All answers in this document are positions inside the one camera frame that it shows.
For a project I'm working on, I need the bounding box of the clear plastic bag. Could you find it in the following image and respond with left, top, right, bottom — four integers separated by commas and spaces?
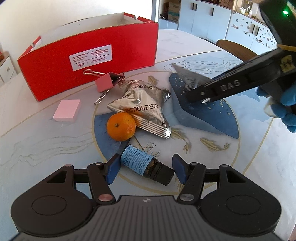
172, 63, 212, 90

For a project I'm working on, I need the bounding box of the brown bottle blue label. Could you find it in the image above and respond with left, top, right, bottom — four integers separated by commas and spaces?
120, 145, 175, 186

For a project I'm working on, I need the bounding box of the pink sticky note pad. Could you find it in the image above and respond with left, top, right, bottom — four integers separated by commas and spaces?
53, 99, 81, 122

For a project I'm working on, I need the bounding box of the silver foil snack bag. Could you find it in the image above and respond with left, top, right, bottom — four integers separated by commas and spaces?
107, 80, 171, 138

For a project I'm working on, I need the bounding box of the blue gloved right hand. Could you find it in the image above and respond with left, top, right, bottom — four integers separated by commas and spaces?
256, 83, 296, 134

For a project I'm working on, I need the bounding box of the brown wooden chair right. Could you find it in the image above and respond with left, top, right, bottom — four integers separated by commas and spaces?
216, 40, 257, 62

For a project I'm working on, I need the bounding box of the orange mandarin fruit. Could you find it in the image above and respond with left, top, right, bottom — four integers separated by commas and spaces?
106, 113, 136, 142

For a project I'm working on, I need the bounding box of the pink binder clip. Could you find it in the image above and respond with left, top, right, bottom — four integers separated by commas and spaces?
83, 69, 125, 105

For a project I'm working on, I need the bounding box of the white sideboard cabinet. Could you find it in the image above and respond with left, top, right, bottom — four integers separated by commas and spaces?
0, 51, 17, 86

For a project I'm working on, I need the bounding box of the red cardboard shoe box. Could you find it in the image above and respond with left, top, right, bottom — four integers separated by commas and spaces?
18, 13, 159, 101

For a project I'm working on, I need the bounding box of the white blue wall cabinet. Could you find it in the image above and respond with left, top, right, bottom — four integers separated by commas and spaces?
158, 1, 278, 55

